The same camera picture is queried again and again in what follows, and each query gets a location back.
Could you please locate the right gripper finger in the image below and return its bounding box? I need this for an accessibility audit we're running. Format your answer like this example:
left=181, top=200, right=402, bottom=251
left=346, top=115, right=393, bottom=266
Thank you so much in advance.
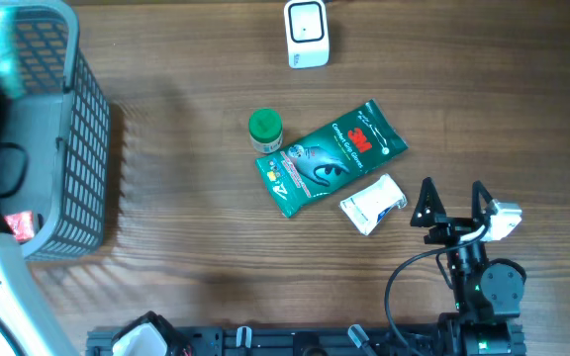
left=410, top=177, right=446, bottom=227
left=471, top=180, right=493, bottom=223

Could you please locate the green lidded jar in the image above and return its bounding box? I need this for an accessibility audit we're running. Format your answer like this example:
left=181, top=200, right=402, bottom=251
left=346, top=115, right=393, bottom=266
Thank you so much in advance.
left=248, top=108, right=283, bottom=154

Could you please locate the white tissue pack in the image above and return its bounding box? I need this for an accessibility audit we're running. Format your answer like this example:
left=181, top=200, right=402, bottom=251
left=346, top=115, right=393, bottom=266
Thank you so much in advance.
left=339, top=174, right=408, bottom=235

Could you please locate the red snack packet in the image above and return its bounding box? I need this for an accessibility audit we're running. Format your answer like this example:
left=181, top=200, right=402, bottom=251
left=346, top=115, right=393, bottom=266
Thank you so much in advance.
left=4, top=211, right=36, bottom=243

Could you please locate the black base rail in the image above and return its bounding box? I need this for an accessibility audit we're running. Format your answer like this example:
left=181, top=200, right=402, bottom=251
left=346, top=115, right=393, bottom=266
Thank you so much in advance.
left=85, top=323, right=527, bottom=356

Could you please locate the grey plastic shopping basket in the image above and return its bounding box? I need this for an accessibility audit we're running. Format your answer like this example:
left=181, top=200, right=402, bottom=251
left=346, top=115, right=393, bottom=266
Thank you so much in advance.
left=0, top=1, right=111, bottom=261

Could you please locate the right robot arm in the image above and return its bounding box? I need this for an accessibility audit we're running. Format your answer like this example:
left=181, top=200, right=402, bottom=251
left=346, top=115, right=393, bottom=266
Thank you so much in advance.
left=411, top=177, right=526, bottom=355

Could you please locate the green 3M gloves package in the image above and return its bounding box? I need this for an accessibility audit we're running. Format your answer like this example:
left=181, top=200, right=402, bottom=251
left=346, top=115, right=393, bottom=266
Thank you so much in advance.
left=255, top=99, right=408, bottom=218

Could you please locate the white barcode scanner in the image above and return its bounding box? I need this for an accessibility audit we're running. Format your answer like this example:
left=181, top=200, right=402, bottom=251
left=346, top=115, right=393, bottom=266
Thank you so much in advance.
left=283, top=0, right=331, bottom=69

